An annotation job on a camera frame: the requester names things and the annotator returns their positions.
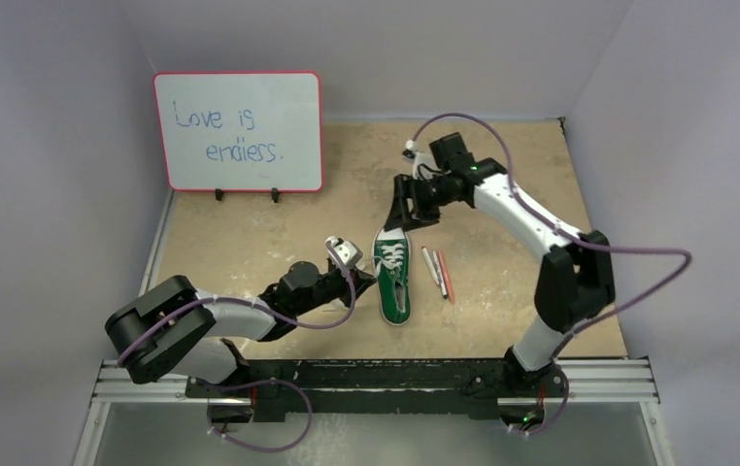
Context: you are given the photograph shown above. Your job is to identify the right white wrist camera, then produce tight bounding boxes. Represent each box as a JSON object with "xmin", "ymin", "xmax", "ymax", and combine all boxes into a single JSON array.
[{"xmin": 403, "ymin": 140, "xmax": 436, "ymax": 180}]

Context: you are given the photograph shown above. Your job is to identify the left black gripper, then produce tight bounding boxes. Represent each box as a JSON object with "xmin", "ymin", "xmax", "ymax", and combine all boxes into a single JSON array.
[{"xmin": 294, "ymin": 264, "xmax": 376, "ymax": 316}]

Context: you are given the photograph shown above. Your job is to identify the black aluminium base frame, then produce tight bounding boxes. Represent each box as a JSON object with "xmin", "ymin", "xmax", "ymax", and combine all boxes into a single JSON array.
[{"xmin": 74, "ymin": 192, "xmax": 677, "ymax": 466}]

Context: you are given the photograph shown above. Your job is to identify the white shoelace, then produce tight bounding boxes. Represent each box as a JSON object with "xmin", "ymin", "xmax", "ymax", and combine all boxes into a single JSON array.
[{"xmin": 371, "ymin": 240, "xmax": 410, "ymax": 275}]

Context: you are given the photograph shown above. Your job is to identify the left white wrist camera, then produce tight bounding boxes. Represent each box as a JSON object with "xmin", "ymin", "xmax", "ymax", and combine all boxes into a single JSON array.
[{"xmin": 325, "ymin": 236, "xmax": 365, "ymax": 271}]

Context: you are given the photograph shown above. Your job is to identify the grey marker pen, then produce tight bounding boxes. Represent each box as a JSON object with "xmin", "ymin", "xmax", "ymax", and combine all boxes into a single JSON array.
[{"xmin": 431, "ymin": 250, "xmax": 450, "ymax": 300}]

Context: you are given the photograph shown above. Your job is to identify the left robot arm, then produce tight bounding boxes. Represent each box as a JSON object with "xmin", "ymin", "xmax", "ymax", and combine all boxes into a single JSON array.
[{"xmin": 104, "ymin": 261, "xmax": 376, "ymax": 397}]

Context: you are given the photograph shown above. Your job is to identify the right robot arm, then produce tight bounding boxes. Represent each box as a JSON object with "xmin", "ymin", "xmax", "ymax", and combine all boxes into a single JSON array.
[{"xmin": 384, "ymin": 133, "xmax": 616, "ymax": 395}]

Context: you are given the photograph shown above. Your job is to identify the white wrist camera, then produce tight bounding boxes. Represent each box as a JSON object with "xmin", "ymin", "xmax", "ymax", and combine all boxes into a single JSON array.
[
  {"xmin": 403, "ymin": 140, "xmax": 436, "ymax": 180},
  {"xmin": 325, "ymin": 236, "xmax": 365, "ymax": 271}
]

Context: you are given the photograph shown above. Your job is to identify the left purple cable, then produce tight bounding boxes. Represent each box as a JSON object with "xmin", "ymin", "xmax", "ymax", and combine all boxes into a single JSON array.
[{"xmin": 117, "ymin": 239, "xmax": 358, "ymax": 452}]

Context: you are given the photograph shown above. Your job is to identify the green canvas sneaker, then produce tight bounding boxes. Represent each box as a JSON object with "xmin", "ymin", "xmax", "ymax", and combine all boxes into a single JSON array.
[{"xmin": 373, "ymin": 228, "xmax": 411, "ymax": 325}]

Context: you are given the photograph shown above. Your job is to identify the red framed whiteboard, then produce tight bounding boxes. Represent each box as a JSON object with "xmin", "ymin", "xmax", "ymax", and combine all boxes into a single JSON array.
[{"xmin": 152, "ymin": 71, "xmax": 324, "ymax": 192}]

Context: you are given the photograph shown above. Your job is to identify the orange marker pen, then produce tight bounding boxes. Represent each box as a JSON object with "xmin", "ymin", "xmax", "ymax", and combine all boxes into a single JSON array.
[{"xmin": 437, "ymin": 250, "xmax": 455, "ymax": 304}]

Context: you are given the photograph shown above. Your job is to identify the white marker pen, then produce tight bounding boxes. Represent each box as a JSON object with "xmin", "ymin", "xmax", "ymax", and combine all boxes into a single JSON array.
[{"xmin": 420, "ymin": 247, "xmax": 441, "ymax": 286}]

